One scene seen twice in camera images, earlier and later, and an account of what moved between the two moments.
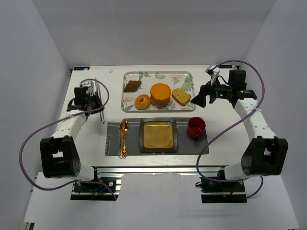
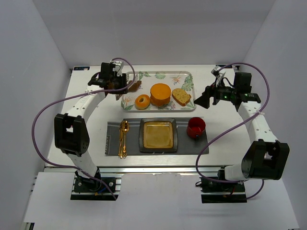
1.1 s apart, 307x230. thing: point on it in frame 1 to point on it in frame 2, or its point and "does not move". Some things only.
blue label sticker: x=81 y=68 does not move
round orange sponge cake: x=160 y=94 does not move
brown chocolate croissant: x=132 y=86 does not move
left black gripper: x=96 y=101 to x=123 y=84
